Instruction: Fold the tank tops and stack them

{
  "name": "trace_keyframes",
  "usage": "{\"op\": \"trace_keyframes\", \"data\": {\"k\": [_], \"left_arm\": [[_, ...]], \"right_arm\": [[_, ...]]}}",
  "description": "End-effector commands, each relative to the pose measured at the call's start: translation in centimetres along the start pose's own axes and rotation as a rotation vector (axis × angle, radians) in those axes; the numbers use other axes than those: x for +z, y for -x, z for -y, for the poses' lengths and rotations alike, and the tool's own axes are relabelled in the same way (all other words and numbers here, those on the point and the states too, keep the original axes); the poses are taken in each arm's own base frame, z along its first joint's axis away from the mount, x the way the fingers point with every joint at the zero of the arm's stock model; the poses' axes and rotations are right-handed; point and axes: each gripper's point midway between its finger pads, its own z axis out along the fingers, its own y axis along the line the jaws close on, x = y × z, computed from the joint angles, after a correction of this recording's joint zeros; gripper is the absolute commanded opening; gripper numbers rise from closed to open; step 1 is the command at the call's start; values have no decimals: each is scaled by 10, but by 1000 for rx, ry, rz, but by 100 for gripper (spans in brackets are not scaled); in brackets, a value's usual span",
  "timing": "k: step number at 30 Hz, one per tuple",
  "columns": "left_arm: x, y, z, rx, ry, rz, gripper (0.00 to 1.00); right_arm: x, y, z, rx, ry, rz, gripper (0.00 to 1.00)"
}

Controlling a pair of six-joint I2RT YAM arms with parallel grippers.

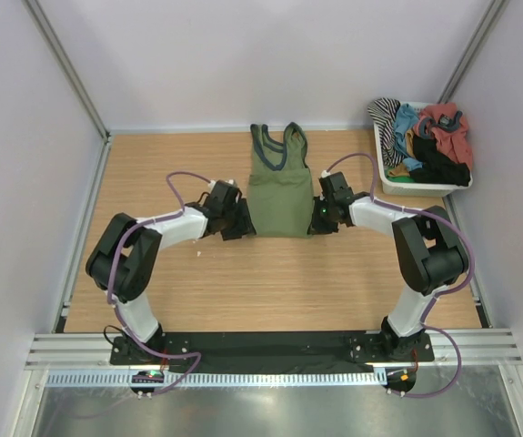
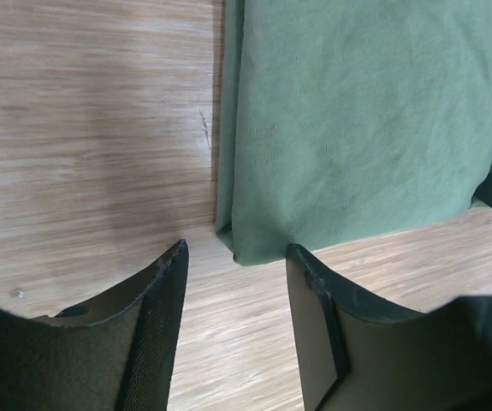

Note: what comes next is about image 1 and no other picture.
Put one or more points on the white slotted cable duct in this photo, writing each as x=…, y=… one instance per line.
x=152, y=379

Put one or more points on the left aluminium corner post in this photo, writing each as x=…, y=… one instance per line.
x=51, y=38

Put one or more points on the white laundry basket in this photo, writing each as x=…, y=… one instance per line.
x=412, y=189

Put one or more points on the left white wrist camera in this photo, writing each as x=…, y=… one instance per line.
x=229, y=182

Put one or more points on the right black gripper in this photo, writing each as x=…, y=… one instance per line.
x=316, y=227

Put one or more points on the green tank top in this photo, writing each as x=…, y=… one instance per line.
x=280, y=191

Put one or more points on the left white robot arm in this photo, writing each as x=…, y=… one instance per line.
x=122, y=262

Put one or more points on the light blue tank top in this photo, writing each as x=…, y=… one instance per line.
x=405, y=119

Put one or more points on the right aluminium corner post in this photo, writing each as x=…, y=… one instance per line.
x=479, y=37

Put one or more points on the pink tank top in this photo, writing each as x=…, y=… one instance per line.
x=448, y=126

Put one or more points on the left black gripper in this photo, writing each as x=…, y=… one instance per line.
x=245, y=226

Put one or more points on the aluminium corner post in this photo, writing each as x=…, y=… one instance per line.
x=51, y=38
x=479, y=37

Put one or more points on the striped tank top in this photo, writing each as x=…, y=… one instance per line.
x=383, y=112

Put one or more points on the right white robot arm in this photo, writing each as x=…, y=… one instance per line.
x=431, y=255

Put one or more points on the yellow garment in basket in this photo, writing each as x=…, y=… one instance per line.
x=399, y=174

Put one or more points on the black tank top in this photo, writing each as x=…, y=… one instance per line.
x=437, y=167

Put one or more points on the aluminium frame rail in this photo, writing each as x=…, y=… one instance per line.
x=92, y=351

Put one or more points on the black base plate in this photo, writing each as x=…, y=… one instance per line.
x=275, y=351

